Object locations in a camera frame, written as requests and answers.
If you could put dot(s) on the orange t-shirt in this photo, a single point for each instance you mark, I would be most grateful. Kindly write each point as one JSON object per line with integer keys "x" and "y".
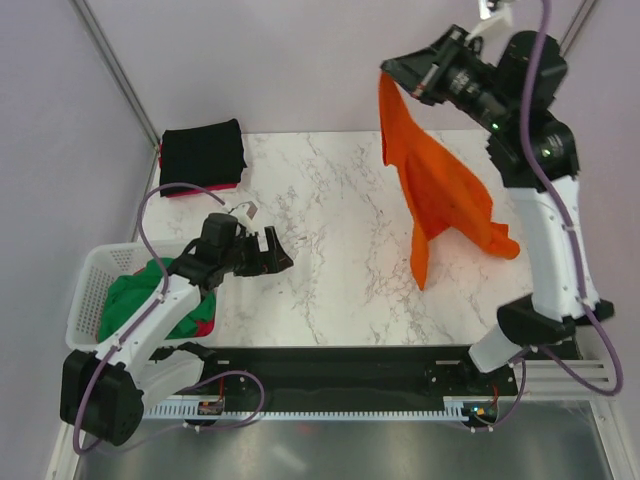
{"x": 439, "y": 190}

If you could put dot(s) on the black folded t-shirt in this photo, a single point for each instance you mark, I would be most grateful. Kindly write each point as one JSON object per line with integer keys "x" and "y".
{"x": 211, "y": 156}

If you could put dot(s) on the aluminium frame post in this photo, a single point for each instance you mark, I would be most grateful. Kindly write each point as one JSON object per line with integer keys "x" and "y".
{"x": 111, "y": 61}
{"x": 579, "y": 20}

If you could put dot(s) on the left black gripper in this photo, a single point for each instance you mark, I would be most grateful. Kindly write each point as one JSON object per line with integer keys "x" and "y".
{"x": 269, "y": 262}

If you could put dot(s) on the red t-shirt in basket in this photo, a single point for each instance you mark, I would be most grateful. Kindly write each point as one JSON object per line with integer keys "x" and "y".
{"x": 199, "y": 322}

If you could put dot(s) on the white plastic basket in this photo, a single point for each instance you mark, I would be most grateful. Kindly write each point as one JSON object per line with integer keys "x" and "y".
{"x": 102, "y": 267}

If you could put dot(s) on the left aluminium frame post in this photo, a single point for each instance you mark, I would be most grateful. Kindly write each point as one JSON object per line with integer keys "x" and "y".
{"x": 111, "y": 61}

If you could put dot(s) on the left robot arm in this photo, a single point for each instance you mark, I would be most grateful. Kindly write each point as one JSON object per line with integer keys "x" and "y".
{"x": 107, "y": 389}

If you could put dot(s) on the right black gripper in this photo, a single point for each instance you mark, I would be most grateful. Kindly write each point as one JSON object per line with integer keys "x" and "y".
{"x": 422, "y": 72}

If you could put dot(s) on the green t-shirt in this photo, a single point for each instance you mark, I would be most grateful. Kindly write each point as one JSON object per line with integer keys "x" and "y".
{"x": 119, "y": 306}

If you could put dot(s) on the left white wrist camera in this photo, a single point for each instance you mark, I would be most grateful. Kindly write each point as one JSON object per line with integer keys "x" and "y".
{"x": 244, "y": 213}

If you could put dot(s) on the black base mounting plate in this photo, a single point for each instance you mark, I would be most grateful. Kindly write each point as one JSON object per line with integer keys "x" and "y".
{"x": 345, "y": 379}

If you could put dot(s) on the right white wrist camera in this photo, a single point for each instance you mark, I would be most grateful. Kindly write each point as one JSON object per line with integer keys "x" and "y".
{"x": 496, "y": 18}

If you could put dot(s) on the right aluminium frame post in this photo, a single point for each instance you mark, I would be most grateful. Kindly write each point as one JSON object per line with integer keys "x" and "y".
{"x": 579, "y": 20}

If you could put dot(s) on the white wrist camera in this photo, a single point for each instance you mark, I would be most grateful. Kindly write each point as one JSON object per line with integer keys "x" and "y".
{"x": 244, "y": 213}
{"x": 496, "y": 18}

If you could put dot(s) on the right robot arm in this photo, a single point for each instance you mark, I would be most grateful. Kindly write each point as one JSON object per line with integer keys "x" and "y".
{"x": 536, "y": 157}

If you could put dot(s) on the white slotted cable duct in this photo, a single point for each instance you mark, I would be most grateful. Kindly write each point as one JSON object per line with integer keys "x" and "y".
{"x": 186, "y": 409}

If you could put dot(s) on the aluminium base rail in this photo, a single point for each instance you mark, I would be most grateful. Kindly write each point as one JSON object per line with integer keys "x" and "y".
{"x": 546, "y": 380}

